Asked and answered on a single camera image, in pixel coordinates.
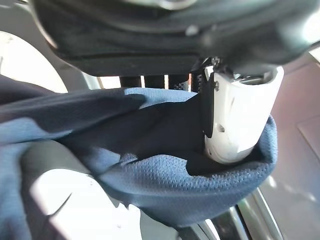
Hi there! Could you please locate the blue garment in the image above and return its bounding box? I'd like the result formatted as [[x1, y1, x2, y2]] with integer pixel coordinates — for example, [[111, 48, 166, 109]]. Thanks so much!
[[0, 74, 279, 240]]

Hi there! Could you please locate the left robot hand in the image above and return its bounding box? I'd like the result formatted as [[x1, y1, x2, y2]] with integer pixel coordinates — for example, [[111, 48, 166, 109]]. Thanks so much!
[[32, 0, 320, 165]]

